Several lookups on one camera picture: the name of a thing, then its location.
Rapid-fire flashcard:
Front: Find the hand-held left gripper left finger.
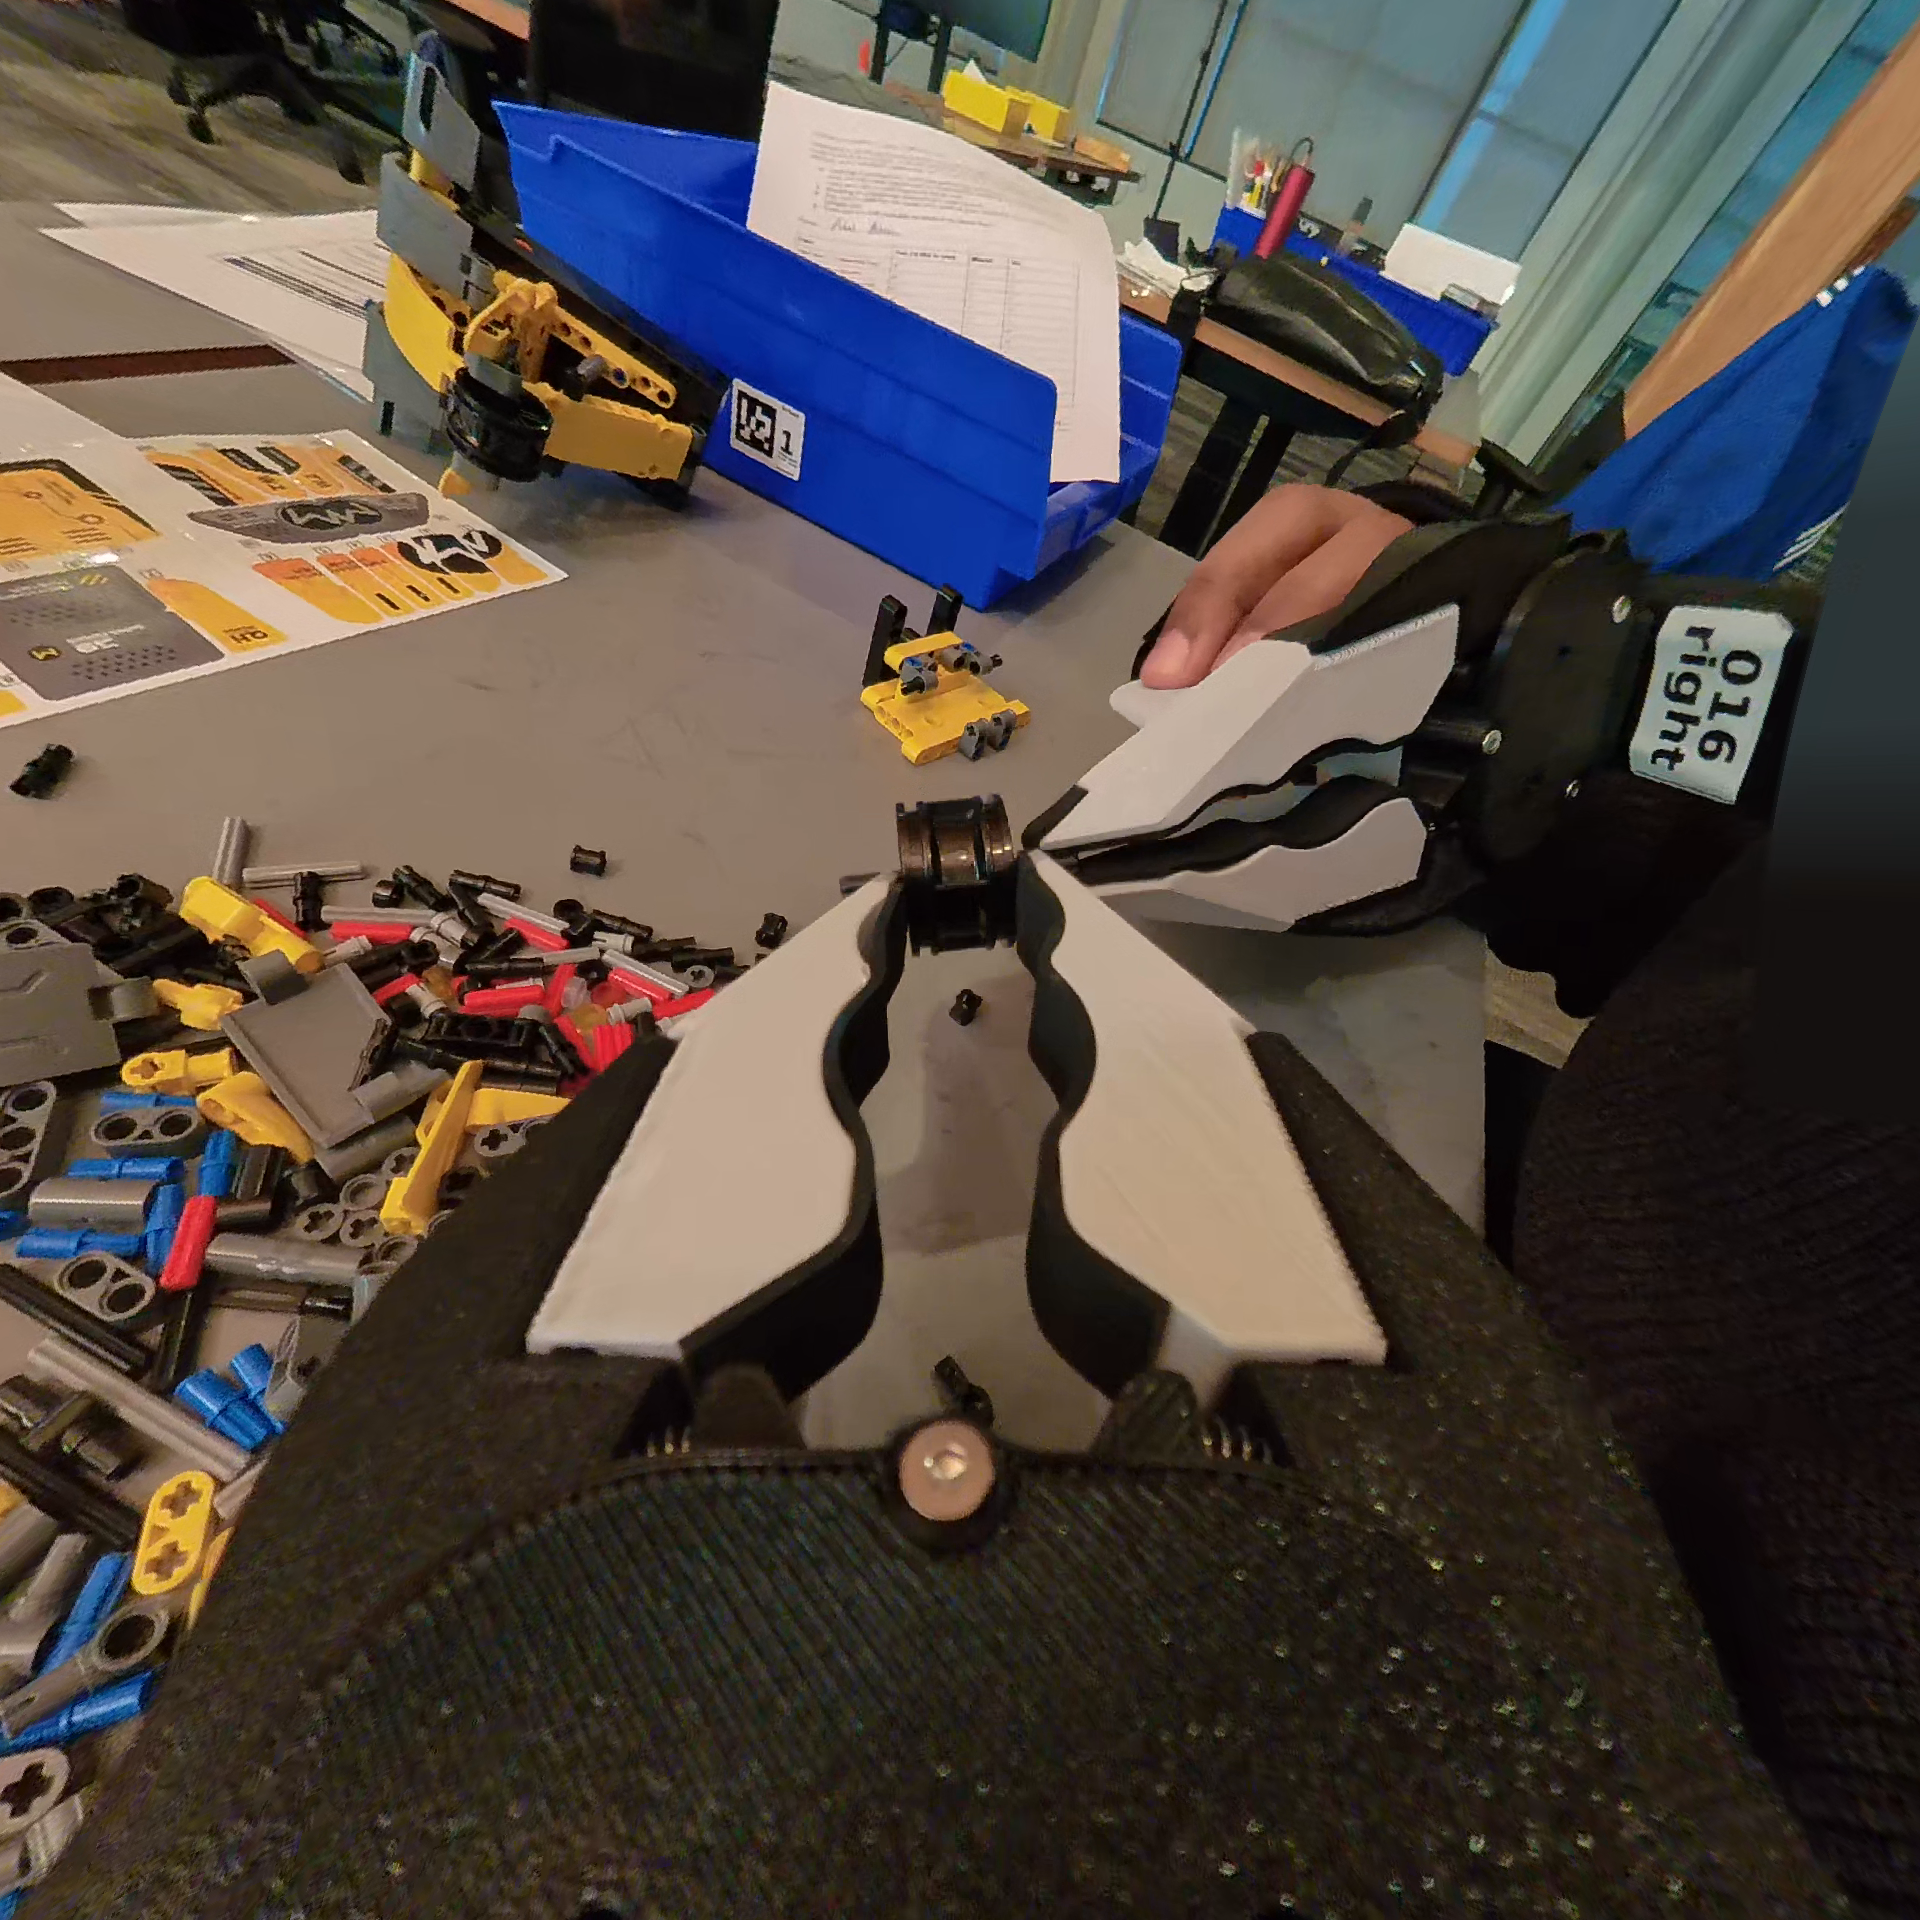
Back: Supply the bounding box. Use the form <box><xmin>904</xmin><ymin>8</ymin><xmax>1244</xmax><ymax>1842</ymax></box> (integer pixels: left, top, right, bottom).
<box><xmin>525</xmin><ymin>868</ymin><xmax>899</xmax><ymax>1372</ymax></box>

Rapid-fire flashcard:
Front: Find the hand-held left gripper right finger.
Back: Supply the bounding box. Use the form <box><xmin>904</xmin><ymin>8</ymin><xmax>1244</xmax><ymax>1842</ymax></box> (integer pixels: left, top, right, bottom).
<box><xmin>1014</xmin><ymin>862</ymin><xmax>1389</xmax><ymax>1373</ymax></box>

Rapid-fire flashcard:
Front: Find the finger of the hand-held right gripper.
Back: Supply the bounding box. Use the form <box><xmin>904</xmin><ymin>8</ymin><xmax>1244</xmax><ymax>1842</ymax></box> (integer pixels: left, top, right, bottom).
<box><xmin>1025</xmin><ymin>602</ymin><xmax>1462</xmax><ymax>855</ymax></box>
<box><xmin>1072</xmin><ymin>791</ymin><xmax>1434</xmax><ymax>932</ymax></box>

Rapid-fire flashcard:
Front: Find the black toy wheel rim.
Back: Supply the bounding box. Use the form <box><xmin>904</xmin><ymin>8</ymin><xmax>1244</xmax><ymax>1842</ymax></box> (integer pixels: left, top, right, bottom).
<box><xmin>894</xmin><ymin>793</ymin><xmax>1025</xmax><ymax>958</ymax></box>

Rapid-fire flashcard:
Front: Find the pile of toy building parts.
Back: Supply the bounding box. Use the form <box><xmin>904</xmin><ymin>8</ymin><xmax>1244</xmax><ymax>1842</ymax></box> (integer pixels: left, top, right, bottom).
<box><xmin>0</xmin><ymin>816</ymin><xmax>788</xmax><ymax>1869</ymax></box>

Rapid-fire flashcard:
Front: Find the person's right hand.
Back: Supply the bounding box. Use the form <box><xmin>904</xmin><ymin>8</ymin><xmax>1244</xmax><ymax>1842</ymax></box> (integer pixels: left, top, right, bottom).
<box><xmin>1132</xmin><ymin>483</ymin><xmax>1419</xmax><ymax>693</ymax></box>

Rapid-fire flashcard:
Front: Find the blue cloth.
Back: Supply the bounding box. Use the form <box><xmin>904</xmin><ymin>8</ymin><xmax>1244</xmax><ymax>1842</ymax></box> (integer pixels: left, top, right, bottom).
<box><xmin>1551</xmin><ymin>266</ymin><xmax>1920</xmax><ymax>583</ymax></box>

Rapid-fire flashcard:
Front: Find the small yellow toy assembly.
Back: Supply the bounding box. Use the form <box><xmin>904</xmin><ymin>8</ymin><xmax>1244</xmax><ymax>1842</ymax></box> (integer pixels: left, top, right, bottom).
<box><xmin>858</xmin><ymin>589</ymin><xmax>1034</xmax><ymax>765</ymax></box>

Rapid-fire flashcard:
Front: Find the black bag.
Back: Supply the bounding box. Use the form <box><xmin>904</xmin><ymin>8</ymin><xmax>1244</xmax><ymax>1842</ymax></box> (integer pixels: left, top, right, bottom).
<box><xmin>1201</xmin><ymin>251</ymin><xmax>1448</xmax><ymax>441</ymax></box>

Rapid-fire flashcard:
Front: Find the blue plastic bin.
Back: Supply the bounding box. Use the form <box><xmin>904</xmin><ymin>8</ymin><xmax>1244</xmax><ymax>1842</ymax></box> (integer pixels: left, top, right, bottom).
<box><xmin>495</xmin><ymin>103</ymin><xmax>1187</xmax><ymax>613</ymax></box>

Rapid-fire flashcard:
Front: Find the red bottle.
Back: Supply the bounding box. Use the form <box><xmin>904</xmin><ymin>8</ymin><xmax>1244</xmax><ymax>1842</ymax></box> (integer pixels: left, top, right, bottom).
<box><xmin>1251</xmin><ymin>136</ymin><xmax>1319</xmax><ymax>261</ymax></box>

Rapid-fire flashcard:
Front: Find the printed paper form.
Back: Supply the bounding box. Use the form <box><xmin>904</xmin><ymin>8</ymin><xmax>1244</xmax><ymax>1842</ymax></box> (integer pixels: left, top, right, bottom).
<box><xmin>745</xmin><ymin>82</ymin><xmax>1122</xmax><ymax>486</ymax></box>

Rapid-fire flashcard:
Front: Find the person's black sweater torso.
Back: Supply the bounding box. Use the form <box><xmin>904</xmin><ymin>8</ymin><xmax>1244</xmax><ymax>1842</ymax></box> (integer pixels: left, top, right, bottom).
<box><xmin>1514</xmin><ymin>841</ymin><xmax>1920</xmax><ymax>1920</ymax></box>

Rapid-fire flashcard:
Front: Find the wooden railing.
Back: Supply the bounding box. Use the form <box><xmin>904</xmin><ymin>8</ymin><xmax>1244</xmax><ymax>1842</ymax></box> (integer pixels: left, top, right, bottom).
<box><xmin>1621</xmin><ymin>0</ymin><xmax>1920</xmax><ymax>441</ymax></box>

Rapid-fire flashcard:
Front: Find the black light stand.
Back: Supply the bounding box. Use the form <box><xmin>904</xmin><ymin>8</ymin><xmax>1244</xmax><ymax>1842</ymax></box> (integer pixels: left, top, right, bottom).
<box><xmin>1167</xmin><ymin>0</ymin><xmax>1251</xmax><ymax>171</ymax></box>

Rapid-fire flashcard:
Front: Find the yellow box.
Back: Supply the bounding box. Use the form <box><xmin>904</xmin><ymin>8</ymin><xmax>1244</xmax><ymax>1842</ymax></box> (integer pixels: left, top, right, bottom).
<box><xmin>942</xmin><ymin>65</ymin><xmax>1077</xmax><ymax>145</ymax></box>

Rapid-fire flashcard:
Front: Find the yellow toy vehicle assembly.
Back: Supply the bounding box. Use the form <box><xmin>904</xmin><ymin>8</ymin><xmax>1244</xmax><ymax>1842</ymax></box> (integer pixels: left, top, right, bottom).
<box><xmin>361</xmin><ymin>29</ymin><xmax>727</xmax><ymax>502</ymax></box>

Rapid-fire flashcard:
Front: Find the black monitor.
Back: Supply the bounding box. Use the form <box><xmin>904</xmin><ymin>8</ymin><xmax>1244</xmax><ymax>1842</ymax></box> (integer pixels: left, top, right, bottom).
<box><xmin>525</xmin><ymin>0</ymin><xmax>784</xmax><ymax>143</ymax></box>
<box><xmin>877</xmin><ymin>0</ymin><xmax>1055</xmax><ymax>65</ymax></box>

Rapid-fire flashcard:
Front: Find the yellow grey sticker sheet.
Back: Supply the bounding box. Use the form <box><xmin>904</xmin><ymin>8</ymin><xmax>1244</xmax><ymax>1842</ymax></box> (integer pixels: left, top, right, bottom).
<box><xmin>0</xmin><ymin>432</ymin><xmax>569</xmax><ymax>731</ymax></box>

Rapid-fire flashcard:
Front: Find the white printed paper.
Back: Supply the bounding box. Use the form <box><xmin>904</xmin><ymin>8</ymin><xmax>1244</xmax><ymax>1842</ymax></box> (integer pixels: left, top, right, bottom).
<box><xmin>42</xmin><ymin>203</ymin><xmax>399</xmax><ymax>395</ymax></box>

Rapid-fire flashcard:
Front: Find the black office chair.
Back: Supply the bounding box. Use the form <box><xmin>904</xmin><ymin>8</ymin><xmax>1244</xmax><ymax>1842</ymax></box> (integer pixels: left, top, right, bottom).
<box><xmin>164</xmin><ymin>0</ymin><xmax>371</xmax><ymax>185</ymax></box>

